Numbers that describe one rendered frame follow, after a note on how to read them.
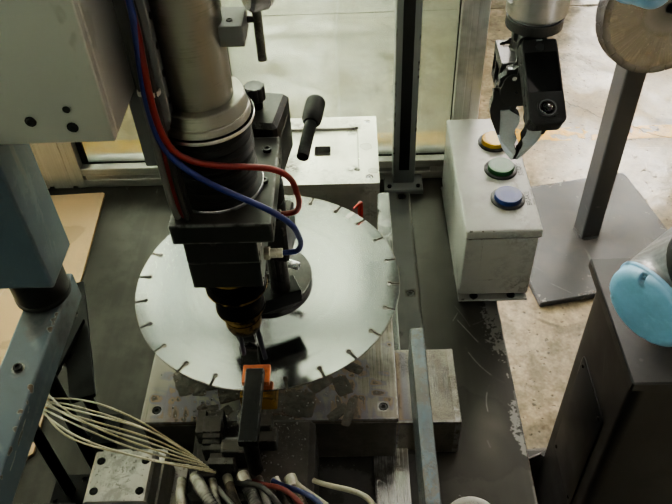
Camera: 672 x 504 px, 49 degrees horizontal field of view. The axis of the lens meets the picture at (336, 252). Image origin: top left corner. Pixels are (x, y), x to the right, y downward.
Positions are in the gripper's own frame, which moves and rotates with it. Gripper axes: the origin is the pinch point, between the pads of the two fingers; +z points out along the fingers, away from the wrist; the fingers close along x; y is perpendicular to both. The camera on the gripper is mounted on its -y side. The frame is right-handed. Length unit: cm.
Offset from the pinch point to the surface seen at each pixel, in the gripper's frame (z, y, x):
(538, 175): 98, 116, -38
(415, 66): -1.9, 20.8, 13.1
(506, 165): 7.3, 6.8, -0.6
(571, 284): 96, 63, -39
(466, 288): 20.3, -7.0, 5.8
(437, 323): 23.3, -11.4, 10.4
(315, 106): -23.9, -23.2, 25.9
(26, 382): -6, -43, 54
